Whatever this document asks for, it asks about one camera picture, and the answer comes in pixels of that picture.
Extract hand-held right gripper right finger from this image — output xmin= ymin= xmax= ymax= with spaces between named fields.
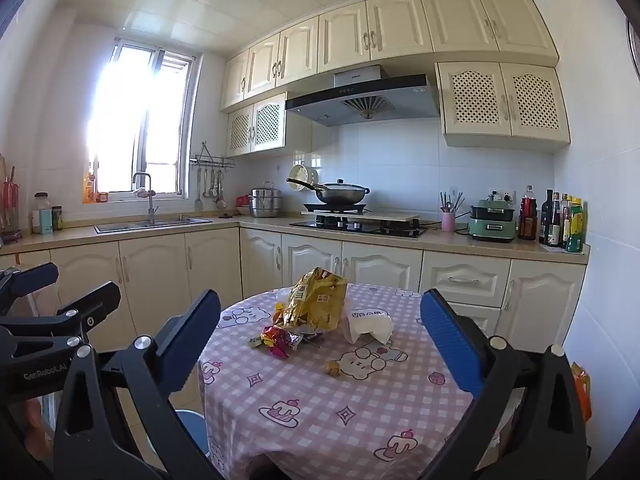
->
xmin=419 ymin=288 xmax=588 ymax=480

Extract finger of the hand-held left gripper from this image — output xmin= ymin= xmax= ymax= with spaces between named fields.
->
xmin=0 ymin=281 xmax=122 ymax=359
xmin=0 ymin=262 xmax=60 ymax=317

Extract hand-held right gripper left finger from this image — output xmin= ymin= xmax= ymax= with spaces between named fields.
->
xmin=52 ymin=288 xmax=222 ymax=480

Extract white lid jar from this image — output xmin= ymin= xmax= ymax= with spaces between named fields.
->
xmin=32 ymin=192 xmax=53 ymax=235

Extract cream lower kitchen cabinets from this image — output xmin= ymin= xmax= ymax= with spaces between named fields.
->
xmin=0 ymin=227 xmax=588 ymax=361

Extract cream kitchen cabinets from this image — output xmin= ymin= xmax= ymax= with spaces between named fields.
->
xmin=0 ymin=227 xmax=588 ymax=361
xmin=220 ymin=0 xmax=560 ymax=113

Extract red utensil stand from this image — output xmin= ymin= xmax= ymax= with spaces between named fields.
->
xmin=0 ymin=155 xmax=23 ymax=241

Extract white paper tissue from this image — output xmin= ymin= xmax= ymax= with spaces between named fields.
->
xmin=341 ymin=307 xmax=394 ymax=346

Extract colourful candy wrapper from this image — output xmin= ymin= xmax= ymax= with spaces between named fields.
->
xmin=248 ymin=325 xmax=304 ymax=359

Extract blue stool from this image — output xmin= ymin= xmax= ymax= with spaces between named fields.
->
xmin=175 ymin=408 xmax=208 ymax=456

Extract steel sink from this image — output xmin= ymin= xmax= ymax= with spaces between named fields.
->
xmin=95 ymin=216 xmax=213 ymax=234

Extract orange net bag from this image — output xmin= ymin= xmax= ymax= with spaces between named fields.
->
xmin=82 ymin=157 xmax=101 ymax=204

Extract metal faucet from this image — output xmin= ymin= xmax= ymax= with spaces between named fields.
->
xmin=131 ymin=172 xmax=160 ymax=226

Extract green electric cooker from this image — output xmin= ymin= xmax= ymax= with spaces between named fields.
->
xmin=467 ymin=199 xmax=517 ymax=243

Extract yellow snack bag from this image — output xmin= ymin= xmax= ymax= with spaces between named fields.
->
xmin=282 ymin=266 xmax=349 ymax=333

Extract orange plastic bag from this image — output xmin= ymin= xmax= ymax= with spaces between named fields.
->
xmin=571 ymin=362 xmax=592 ymax=421

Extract round table, pink checked cloth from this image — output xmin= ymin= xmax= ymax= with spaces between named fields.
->
xmin=197 ymin=282 xmax=506 ymax=480

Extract black gas stove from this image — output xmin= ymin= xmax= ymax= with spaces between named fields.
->
xmin=289 ymin=215 xmax=428 ymax=239

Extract white label dark bottle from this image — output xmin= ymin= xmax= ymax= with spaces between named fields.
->
xmin=548 ymin=192 xmax=563 ymax=247

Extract dark glass bottle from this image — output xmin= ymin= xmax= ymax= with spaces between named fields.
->
xmin=539 ymin=189 xmax=554 ymax=245

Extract steel steamer pot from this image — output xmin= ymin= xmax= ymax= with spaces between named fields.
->
xmin=250 ymin=182 xmax=285 ymax=218

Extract green yellow bottle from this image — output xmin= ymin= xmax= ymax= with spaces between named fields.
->
xmin=566 ymin=197 xmax=586 ymax=253

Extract slim amber bottle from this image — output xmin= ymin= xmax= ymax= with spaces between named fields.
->
xmin=560 ymin=193 xmax=573 ymax=250

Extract steel wok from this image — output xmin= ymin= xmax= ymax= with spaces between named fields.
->
xmin=286 ymin=177 xmax=371 ymax=206

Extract kitchen window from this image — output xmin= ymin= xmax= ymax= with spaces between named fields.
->
xmin=87 ymin=37 xmax=201 ymax=204

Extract cream colander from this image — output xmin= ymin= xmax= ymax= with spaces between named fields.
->
xmin=289 ymin=164 xmax=319 ymax=192

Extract small lattice door cabinet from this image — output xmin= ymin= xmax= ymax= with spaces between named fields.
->
xmin=226 ymin=92 xmax=288 ymax=157

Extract wide lattice door cabinet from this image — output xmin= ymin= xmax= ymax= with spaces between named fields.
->
xmin=435 ymin=61 xmax=572 ymax=153

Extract grey range hood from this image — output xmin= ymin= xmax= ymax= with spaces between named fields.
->
xmin=285 ymin=65 xmax=442 ymax=127

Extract cream upper kitchen cabinets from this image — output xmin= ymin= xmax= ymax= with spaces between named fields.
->
xmin=220 ymin=0 xmax=560 ymax=113

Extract metal wall utensil rack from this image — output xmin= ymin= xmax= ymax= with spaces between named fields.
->
xmin=189 ymin=141 xmax=236 ymax=168

